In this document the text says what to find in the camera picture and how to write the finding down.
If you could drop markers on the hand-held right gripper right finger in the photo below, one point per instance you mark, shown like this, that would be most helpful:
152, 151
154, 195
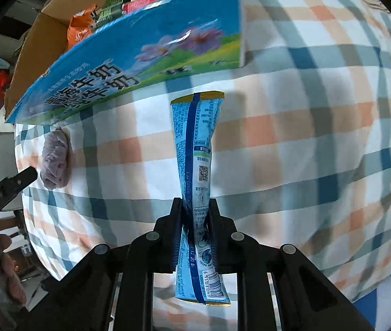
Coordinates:
212, 238

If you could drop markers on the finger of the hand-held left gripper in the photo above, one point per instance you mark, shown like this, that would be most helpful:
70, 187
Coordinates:
25, 177

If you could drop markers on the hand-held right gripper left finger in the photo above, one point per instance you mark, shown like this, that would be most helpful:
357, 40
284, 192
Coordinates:
177, 238

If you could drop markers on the long blue snack packet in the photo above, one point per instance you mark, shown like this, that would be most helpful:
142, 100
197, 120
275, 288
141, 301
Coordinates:
195, 151

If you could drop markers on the cardboard box with blue print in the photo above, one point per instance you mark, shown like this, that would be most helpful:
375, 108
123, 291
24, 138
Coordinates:
154, 58

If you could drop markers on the person's left hand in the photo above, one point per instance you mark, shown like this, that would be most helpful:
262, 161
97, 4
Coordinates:
7, 275

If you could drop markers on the purple-grey plush cloth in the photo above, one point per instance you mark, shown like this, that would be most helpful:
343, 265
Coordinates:
55, 160

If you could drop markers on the plaid blanket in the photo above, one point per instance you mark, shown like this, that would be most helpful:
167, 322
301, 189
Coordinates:
302, 127

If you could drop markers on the orange snack packet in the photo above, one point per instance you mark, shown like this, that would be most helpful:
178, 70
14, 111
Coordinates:
80, 26

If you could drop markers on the green snack packet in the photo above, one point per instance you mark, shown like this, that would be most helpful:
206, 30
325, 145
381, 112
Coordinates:
112, 7

